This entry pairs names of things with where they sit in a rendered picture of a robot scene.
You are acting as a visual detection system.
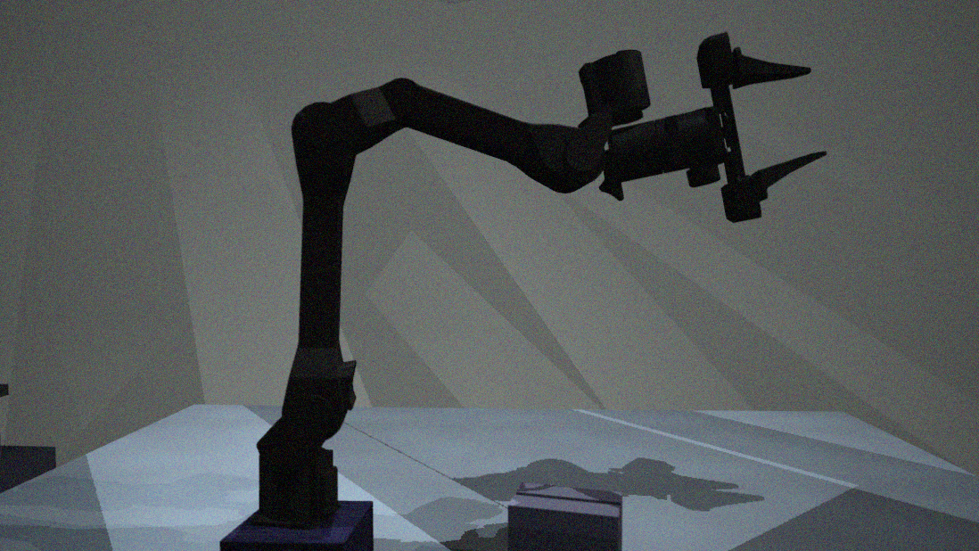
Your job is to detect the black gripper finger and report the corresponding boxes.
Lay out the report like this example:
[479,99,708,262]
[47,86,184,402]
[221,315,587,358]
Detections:
[732,47,811,89]
[751,151,827,201]

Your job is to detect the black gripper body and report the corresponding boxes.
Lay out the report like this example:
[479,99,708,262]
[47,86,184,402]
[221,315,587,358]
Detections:
[654,32,761,223]

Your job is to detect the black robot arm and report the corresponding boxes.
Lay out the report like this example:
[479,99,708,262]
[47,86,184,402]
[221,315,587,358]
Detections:
[250,50,663,530]

